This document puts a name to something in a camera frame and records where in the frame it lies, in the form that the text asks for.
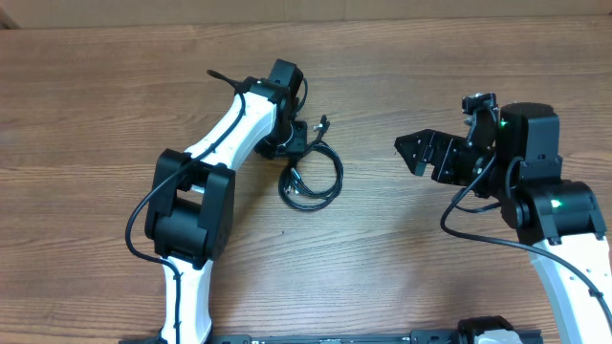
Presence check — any black USB cable one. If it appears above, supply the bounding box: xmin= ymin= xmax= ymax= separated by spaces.
xmin=285 ymin=114 xmax=344 ymax=202

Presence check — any black USB cable three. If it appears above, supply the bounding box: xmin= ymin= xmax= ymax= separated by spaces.
xmin=281 ymin=142 xmax=336 ymax=200

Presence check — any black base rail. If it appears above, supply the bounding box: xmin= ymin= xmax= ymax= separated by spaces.
xmin=119 ymin=314 xmax=544 ymax=344

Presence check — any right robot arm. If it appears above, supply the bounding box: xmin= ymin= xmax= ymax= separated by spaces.
xmin=394 ymin=98 xmax=611 ymax=343

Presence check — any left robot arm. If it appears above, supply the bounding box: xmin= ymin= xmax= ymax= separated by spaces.
xmin=144 ymin=59 xmax=306 ymax=343

